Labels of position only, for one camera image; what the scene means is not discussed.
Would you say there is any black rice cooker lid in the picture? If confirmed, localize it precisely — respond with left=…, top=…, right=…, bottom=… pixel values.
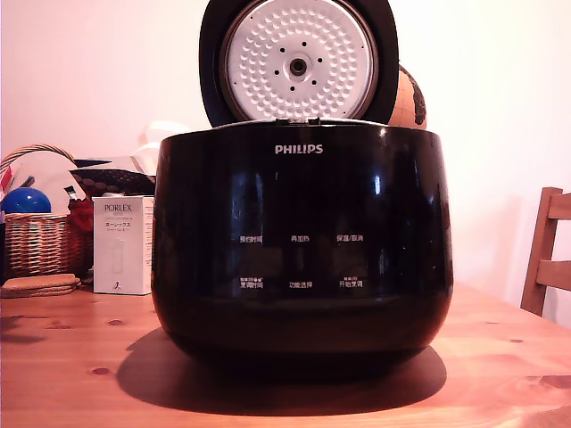
left=198, top=0, right=400, bottom=130

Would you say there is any black Philips rice cooker body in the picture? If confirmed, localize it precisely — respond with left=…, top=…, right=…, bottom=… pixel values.
left=150, top=119, right=455, bottom=365

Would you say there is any white paper bag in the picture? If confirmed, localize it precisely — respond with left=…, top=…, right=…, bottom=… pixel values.
left=131, top=119, right=193, bottom=175

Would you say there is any white Porlex box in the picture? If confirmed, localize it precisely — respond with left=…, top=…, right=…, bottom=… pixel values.
left=92, top=194, right=155, bottom=296

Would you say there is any black dotted fabric bag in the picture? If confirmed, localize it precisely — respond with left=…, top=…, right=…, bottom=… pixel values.
left=69, top=167, right=157, bottom=197

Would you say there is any red knitted item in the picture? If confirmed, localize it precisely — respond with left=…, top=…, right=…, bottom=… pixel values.
left=66, top=200, right=95, bottom=234

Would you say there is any woven wicker basket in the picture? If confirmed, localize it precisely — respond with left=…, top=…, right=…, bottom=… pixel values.
left=0, top=143, right=93, bottom=280

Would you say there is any wooden chair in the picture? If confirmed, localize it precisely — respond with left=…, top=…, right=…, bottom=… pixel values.
left=519, top=186, right=571, bottom=323

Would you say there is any stack of cork coasters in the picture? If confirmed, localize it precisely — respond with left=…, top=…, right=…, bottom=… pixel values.
left=0, top=273, right=82, bottom=299

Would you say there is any blue ball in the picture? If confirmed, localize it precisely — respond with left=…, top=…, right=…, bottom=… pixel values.
left=0, top=186, right=53, bottom=215

